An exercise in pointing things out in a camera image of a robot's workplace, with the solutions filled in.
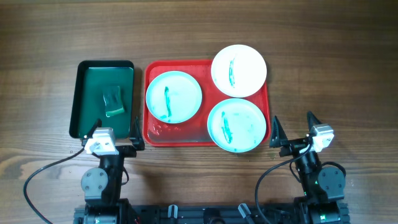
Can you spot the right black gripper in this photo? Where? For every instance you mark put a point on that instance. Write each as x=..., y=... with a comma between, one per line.
x=279, y=139

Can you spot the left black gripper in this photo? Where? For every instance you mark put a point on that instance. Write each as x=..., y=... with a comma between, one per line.
x=129, y=151

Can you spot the green scrubbing sponge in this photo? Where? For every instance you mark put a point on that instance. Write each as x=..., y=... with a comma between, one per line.
x=113, y=101

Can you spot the light blue plate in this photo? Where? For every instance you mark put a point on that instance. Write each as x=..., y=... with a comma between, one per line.
x=236, y=125
x=173, y=97

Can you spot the white plate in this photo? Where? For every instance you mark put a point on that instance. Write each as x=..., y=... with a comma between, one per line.
x=238, y=71

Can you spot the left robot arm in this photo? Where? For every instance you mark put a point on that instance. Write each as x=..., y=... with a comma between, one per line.
x=102, y=184

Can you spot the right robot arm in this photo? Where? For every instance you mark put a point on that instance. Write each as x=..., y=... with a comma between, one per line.
x=323, y=183

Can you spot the dark green tray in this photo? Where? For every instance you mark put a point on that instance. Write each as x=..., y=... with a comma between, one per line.
x=92, y=79

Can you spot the red plastic tray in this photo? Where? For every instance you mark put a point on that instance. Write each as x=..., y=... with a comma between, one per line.
x=194, y=131

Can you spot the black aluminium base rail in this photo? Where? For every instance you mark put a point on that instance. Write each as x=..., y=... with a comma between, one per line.
x=243, y=213

